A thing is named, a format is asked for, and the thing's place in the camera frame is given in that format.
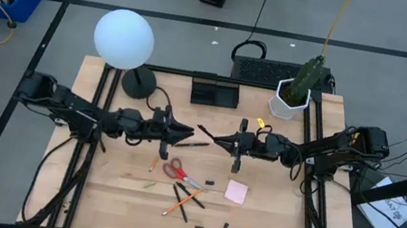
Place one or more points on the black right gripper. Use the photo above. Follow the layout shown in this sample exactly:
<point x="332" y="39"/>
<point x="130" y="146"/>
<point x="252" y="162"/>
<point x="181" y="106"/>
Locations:
<point x="240" y="144"/>

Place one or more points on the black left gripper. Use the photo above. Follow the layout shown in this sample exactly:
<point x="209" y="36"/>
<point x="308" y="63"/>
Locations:
<point x="166" y="136"/>

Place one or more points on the black pen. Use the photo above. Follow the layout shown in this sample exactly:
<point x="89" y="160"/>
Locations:
<point x="199" y="204"/>
<point x="176" y="191"/>
<point x="205" y="130"/>
<point x="192" y="144"/>

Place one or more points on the short orange pencil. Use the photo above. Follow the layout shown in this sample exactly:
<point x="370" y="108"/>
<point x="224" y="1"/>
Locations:
<point x="153" y="164"/>

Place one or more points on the pink sticky note pad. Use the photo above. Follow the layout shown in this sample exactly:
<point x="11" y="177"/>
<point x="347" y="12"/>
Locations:
<point x="236" y="192"/>

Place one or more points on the green eraser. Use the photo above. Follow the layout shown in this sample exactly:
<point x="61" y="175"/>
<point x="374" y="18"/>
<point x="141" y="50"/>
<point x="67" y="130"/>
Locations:
<point x="149" y="184"/>

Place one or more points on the long orange pencil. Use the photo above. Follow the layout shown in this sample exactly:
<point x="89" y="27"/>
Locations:
<point x="172" y="209"/>

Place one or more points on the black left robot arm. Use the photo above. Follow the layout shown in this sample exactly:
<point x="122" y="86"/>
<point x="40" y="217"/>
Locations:
<point x="73" y="107"/>

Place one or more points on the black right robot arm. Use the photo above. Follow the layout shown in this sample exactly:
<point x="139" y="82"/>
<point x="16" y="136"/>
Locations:
<point x="329" y="150"/>

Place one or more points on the black mesh desk organizer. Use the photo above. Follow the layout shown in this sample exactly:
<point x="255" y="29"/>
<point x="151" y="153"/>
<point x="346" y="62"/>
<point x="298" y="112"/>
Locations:
<point x="214" y="95"/>

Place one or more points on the white hexagonal plant pot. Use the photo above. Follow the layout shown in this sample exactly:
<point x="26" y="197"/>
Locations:
<point x="280" y="107"/>

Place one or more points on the black perforated metal box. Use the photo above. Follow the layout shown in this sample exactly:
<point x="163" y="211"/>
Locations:
<point x="259" y="70"/>

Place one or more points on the green cactus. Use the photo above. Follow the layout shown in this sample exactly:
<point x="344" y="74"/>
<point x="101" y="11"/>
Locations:
<point x="308" y="75"/>

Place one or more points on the white globe table lamp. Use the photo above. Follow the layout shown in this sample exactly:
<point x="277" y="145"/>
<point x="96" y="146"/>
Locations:
<point x="123" y="38"/>

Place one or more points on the white paper sheet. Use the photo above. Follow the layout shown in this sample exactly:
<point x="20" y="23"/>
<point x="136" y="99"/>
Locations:
<point x="379" y="221"/>

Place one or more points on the black metal beam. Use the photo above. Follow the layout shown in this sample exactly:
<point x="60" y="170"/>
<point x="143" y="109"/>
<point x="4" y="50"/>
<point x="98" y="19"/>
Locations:
<point x="400" y="188"/>

